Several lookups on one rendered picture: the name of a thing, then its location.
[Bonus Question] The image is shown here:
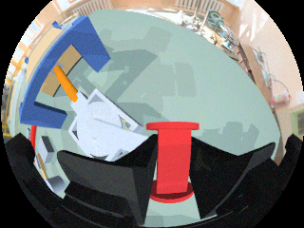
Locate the pale blue cylinder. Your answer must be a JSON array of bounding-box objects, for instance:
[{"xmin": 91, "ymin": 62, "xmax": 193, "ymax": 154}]
[{"xmin": 45, "ymin": 175, "xmax": 66, "ymax": 194}]

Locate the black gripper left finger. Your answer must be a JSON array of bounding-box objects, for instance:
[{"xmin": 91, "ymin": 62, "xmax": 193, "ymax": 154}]
[{"xmin": 57, "ymin": 134, "xmax": 159, "ymax": 225}]

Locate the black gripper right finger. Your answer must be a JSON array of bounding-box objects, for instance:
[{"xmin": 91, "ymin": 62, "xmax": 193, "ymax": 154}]
[{"xmin": 189, "ymin": 136, "xmax": 276, "ymax": 219}]

